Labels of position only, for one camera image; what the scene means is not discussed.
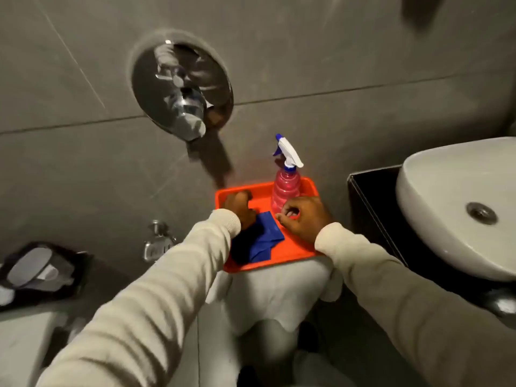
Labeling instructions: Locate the blue cleaning cloth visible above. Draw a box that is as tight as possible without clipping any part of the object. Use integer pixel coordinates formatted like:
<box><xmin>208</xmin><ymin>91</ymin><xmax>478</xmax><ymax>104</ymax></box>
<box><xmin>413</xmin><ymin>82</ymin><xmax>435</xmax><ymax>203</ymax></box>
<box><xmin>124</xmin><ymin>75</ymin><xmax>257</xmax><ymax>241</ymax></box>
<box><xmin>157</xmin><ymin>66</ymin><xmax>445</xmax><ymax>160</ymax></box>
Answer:
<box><xmin>231</xmin><ymin>211</ymin><xmax>285</xmax><ymax>266</ymax></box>

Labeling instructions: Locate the white toilet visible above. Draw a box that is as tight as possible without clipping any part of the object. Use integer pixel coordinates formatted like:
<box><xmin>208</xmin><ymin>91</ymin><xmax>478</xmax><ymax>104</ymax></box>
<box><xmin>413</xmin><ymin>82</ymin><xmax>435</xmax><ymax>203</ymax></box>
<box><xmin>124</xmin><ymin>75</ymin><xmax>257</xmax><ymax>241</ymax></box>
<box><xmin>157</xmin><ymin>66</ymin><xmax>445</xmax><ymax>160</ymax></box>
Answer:
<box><xmin>198</xmin><ymin>256</ymin><xmax>344</xmax><ymax>387</ymax></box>

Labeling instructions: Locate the chrome sink drain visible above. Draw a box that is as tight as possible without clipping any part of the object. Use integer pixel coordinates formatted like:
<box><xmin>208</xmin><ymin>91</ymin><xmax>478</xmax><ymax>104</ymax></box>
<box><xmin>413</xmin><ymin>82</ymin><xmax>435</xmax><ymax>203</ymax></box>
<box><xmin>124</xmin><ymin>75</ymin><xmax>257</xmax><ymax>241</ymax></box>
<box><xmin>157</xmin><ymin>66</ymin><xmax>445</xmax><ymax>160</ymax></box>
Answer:
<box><xmin>466</xmin><ymin>202</ymin><xmax>499</xmax><ymax>226</ymax></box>

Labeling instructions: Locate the orange plastic tray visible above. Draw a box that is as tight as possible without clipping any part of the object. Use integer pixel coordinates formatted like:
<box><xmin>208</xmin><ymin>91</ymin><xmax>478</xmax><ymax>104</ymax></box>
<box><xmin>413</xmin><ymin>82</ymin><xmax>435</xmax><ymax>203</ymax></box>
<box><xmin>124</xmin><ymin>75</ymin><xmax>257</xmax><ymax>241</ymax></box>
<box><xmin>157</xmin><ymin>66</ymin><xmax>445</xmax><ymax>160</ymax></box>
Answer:
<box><xmin>214</xmin><ymin>177</ymin><xmax>325</xmax><ymax>274</ymax></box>

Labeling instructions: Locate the round chrome wall flush plate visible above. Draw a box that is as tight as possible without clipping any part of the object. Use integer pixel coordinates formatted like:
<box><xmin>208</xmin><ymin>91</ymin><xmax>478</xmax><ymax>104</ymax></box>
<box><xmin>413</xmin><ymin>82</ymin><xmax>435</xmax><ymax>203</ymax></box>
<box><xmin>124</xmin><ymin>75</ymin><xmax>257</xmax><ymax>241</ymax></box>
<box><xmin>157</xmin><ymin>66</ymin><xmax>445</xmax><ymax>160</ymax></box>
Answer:
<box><xmin>130</xmin><ymin>39</ymin><xmax>234</xmax><ymax>142</ymax></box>

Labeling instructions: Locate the chrome wall valve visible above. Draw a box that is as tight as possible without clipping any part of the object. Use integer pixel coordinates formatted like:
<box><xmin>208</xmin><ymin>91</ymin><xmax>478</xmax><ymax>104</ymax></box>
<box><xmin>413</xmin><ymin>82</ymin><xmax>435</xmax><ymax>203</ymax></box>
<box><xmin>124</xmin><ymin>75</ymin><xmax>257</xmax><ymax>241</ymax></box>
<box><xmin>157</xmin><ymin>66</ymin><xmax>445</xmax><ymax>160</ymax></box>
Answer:
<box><xmin>143</xmin><ymin>220</ymin><xmax>178</xmax><ymax>263</ymax></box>

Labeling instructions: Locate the person's right hand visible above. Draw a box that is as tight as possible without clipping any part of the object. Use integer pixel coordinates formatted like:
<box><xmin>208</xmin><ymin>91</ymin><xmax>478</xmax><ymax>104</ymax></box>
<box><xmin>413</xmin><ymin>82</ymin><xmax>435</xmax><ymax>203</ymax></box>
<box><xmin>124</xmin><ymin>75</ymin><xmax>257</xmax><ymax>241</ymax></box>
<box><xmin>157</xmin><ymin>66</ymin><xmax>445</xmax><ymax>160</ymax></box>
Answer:
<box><xmin>275</xmin><ymin>196</ymin><xmax>334</xmax><ymax>245</ymax></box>

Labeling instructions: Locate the person's right forearm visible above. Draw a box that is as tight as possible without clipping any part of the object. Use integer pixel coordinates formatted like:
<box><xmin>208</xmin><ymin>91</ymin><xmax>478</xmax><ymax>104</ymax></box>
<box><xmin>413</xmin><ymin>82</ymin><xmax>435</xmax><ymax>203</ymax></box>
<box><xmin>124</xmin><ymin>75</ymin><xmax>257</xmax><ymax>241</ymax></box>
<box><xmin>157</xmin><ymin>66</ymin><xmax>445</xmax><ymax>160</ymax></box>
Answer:
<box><xmin>314</xmin><ymin>222</ymin><xmax>516</xmax><ymax>387</ymax></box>

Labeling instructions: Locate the white ceramic sink basin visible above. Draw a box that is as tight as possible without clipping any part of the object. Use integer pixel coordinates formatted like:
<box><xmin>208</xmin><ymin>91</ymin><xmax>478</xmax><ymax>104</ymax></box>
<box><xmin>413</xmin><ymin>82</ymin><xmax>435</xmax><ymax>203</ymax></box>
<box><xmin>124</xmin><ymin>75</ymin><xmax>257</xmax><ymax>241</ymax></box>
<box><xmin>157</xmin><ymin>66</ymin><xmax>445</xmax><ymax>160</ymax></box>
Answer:
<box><xmin>395</xmin><ymin>137</ymin><xmax>516</xmax><ymax>283</ymax></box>

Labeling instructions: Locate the pink spray bottle white trigger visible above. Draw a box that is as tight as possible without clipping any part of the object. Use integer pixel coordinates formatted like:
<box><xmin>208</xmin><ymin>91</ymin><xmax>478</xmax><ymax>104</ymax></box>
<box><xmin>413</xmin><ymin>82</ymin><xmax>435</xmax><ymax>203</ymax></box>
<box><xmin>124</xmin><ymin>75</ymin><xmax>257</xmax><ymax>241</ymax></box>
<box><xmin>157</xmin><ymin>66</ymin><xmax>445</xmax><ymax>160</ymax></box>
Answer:
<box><xmin>270</xmin><ymin>134</ymin><xmax>304</xmax><ymax>215</ymax></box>

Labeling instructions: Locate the person's left hand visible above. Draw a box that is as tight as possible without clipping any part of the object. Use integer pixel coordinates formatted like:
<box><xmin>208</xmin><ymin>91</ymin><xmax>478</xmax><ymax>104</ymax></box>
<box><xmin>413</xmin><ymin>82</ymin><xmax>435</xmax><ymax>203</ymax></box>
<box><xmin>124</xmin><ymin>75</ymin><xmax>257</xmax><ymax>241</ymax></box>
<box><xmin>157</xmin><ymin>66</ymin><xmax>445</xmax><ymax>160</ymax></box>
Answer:
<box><xmin>223</xmin><ymin>190</ymin><xmax>257</xmax><ymax>231</ymax></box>

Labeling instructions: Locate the person's left forearm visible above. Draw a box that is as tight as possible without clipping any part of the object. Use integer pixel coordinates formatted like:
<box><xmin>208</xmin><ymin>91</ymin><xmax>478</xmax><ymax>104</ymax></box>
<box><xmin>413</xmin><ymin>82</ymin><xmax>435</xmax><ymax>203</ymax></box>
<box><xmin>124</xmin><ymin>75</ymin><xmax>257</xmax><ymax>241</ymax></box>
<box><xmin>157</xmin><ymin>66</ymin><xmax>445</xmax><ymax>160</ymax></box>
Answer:
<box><xmin>35</xmin><ymin>209</ymin><xmax>242</xmax><ymax>387</ymax></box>

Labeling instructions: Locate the black vanity counter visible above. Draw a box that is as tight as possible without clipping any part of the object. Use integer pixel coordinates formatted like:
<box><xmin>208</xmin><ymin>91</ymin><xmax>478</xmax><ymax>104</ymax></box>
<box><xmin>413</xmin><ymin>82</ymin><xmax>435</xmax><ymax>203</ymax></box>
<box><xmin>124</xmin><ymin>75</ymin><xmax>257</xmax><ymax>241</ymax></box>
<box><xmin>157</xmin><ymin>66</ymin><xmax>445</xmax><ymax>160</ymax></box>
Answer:
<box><xmin>347</xmin><ymin>165</ymin><xmax>516</xmax><ymax>319</ymax></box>

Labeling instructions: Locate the black trash bin with liner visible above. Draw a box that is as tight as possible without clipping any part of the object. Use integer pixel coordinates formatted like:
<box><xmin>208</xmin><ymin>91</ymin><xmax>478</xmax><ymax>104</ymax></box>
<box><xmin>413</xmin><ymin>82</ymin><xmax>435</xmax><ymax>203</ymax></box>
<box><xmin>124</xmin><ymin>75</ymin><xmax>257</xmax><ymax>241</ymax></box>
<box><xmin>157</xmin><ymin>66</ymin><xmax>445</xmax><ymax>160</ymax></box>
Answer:
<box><xmin>0</xmin><ymin>242</ymin><xmax>92</xmax><ymax>313</ymax></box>

